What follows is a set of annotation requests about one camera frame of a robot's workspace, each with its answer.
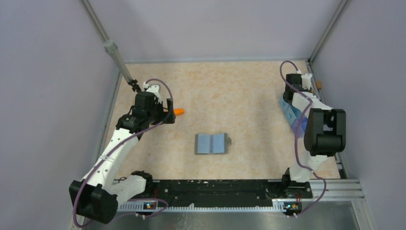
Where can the blue compartment organizer box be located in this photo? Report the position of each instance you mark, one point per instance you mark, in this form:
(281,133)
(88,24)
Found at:
(292,116)

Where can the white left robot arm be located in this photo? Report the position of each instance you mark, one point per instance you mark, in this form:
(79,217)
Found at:
(96,196)

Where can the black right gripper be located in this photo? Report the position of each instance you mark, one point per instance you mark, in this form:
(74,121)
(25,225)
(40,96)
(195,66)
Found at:
(307,88)

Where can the orange toy microphone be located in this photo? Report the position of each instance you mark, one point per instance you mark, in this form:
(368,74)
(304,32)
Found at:
(179,111)

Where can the white slotted cable duct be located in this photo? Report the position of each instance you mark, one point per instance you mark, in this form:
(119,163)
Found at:
(138,206)

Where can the small orange wall object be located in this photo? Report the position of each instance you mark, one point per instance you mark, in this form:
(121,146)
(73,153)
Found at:
(318,85)

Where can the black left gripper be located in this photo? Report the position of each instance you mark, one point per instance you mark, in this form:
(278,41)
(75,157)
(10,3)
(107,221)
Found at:
(164,116)

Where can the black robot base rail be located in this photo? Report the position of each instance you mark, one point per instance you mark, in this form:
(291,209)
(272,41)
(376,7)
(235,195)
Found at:
(224,193)

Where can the grey leather card holder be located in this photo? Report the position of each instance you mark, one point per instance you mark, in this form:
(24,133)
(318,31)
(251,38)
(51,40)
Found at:
(212,144)

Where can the black tripod microphone stand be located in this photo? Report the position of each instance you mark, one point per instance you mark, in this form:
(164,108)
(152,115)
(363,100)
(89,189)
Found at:
(112,50)

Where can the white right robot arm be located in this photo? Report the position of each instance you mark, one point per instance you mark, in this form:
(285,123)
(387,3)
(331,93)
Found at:
(319,130)

